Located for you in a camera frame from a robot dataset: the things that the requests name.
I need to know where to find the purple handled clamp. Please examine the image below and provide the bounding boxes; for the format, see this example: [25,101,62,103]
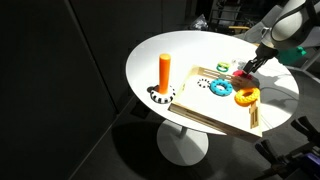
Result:
[299,153,320,180]

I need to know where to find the red toy ring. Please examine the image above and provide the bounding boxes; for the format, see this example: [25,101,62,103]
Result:
[232,69,254,81]

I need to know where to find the black white striped peg base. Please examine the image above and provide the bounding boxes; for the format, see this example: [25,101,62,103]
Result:
[149,84,177,105]

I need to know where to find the orange cylinder peg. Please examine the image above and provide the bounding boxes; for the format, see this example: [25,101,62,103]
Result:
[158,53,172,95]

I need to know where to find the small black white ring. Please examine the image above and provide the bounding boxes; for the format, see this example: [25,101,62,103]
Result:
[197,78,212,89]

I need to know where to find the green wrist camera housing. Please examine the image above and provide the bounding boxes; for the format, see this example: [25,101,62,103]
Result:
[277,45,308,66]

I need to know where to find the crumpled plastic bag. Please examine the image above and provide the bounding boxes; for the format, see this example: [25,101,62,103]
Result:
[189,13,209,32]

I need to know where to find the yellow orange toy ring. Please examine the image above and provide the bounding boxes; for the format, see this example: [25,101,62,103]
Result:
[234,86,261,108]

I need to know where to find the teal toy ring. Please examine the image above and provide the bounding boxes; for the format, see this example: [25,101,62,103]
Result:
[209,78,234,97]

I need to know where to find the metal storage rack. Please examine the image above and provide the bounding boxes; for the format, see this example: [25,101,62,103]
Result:
[208,0,268,34]

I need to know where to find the white table pedestal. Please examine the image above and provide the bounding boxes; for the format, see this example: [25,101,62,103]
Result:
[156,119,210,167]

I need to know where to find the yellow bar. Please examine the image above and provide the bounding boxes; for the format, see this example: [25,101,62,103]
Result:
[228,25,251,31]

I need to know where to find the wooden tray box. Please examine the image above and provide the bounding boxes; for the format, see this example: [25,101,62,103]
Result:
[167,64,264,139]

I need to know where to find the black spring clamp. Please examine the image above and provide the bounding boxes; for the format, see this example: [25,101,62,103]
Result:
[254,139,291,166]
[290,115,320,148]

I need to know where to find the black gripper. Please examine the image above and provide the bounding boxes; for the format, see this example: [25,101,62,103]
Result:
[242,42,279,74]

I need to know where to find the small green ring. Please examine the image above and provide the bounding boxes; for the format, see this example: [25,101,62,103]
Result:
[215,64,229,73]

